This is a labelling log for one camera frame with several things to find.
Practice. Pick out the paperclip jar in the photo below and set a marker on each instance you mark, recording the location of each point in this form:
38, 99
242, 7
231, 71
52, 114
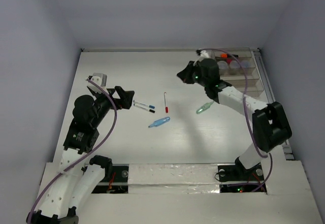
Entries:
223, 67
245, 64
234, 68

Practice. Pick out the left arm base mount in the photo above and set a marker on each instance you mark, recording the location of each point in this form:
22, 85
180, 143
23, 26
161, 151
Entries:
117, 183

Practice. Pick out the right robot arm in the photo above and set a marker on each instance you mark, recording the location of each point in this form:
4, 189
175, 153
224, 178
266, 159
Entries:
267, 123

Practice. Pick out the black capped white marker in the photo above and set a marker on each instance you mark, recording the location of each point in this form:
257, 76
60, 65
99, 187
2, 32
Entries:
144, 108

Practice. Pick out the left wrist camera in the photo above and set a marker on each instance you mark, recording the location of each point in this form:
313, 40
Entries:
99, 79

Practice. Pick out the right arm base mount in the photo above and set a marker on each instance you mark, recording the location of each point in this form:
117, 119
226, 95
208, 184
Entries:
233, 180

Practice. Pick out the green translucent highlighter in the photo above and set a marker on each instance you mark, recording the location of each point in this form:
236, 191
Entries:
204, 107

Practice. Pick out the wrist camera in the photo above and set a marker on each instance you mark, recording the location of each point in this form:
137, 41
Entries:
203, 54
99, 79

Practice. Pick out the orange black highlighter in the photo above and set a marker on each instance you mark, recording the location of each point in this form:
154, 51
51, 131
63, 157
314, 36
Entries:
228, 55

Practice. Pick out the blue translucent highlighter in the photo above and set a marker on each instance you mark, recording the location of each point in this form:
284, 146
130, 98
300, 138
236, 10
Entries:
159, 122

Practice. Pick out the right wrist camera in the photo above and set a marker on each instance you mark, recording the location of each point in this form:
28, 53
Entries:
203, 54

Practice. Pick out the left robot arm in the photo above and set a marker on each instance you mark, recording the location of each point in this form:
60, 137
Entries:
78, 174

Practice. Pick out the clear acrylic drawer organizer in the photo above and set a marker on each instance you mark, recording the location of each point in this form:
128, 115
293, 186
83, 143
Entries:
242, 74

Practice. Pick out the pink black highlighter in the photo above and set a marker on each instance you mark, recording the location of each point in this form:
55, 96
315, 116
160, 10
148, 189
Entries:
230, 61

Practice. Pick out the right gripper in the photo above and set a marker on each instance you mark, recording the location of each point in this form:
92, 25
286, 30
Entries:
186, 74

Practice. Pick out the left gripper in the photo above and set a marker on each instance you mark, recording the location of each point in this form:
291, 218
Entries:
125, 97

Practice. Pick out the red capped white marker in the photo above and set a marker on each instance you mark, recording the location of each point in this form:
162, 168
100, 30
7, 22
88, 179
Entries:
165, 103

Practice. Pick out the blue capped white marker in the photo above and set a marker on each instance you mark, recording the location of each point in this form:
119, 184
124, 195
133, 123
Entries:
145, 105

